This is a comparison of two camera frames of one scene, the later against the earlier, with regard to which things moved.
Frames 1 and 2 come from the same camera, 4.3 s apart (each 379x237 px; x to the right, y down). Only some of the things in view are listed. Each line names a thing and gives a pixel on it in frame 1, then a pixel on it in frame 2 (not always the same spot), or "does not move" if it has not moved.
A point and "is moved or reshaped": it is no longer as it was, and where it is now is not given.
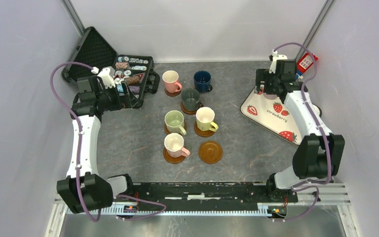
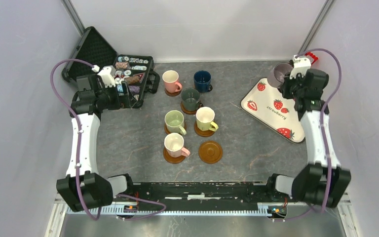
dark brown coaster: [172, 94] does not move
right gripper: [263, 75] to [286, 82]
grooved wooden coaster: [186, 111] does not move
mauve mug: [271, 97] is moved or reshaped
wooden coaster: [171, 160] does not move
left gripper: [128, 100] does not move
